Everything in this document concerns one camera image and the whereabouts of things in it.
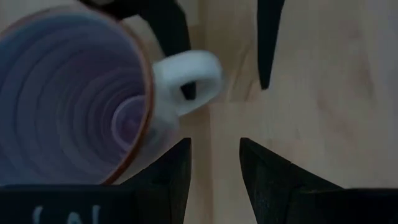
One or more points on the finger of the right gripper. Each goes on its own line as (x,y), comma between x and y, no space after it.
(168,25)
(269,31)

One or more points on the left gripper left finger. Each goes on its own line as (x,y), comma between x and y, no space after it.
(168,193)

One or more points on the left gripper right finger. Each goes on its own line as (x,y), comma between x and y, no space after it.
(273,193)

